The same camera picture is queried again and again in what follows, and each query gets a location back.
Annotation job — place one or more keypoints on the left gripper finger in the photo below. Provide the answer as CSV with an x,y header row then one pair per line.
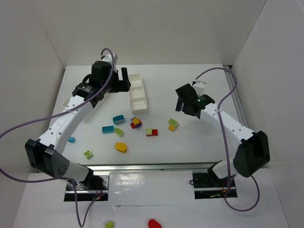
x,y
124,86
124,74

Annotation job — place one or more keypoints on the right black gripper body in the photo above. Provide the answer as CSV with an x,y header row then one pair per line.
x,y
184,102

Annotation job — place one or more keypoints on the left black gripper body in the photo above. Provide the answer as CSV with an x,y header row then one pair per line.
x,y
122,84

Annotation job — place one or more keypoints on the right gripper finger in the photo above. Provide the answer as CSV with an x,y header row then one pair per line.
x,y
178,105
183,107

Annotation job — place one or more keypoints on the teal arched lego brick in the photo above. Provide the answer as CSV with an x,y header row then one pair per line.
x,y
119,119

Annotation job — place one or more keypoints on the teal long lego brick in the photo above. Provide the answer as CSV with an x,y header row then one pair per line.
x,y
108,129

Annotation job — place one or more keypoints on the small teal lego brick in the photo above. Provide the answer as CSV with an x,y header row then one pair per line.
x,y
71,139

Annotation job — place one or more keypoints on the lime lego brick front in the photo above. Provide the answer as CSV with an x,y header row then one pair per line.
x,y
88,154

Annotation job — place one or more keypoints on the lime lego brick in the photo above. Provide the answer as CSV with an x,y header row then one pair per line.
x,y
118,132
88,154

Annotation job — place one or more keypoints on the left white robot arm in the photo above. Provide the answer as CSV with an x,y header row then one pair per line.
x,y
45,153

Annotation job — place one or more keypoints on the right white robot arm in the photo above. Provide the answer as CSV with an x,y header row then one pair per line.
x,y
252,148

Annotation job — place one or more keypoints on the lime and yellow lego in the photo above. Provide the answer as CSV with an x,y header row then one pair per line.
x,y
172,124

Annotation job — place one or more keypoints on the centre white compartment tray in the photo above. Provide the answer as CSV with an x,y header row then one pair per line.
x,y
137,96

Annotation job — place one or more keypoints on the lime and red lego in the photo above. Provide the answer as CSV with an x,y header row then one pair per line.
x,y
151,132

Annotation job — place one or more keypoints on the red yellow purple lego stack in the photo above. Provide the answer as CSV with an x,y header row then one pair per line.
x,y
135,123

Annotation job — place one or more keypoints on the lime lego brick centre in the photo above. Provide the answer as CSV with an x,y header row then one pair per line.
x,y
118,132

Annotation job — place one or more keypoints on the yellow oval lego piece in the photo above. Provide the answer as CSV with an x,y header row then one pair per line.
x,y
121,147

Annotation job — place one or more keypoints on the red oval lego foreground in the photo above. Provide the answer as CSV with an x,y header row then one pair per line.
x,y
152,223

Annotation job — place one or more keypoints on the lime lego foreground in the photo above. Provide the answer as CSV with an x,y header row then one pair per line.
x,y
109,224

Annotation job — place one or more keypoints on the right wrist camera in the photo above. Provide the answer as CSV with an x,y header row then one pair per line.
x,y
199,87

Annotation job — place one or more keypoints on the front aluminium rail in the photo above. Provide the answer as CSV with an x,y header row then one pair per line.
x,y
193,166

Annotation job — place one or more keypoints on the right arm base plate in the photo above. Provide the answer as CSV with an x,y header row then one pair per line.
x,y
206,187

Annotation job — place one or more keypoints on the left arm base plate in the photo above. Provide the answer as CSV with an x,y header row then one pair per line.
x,y
86,194

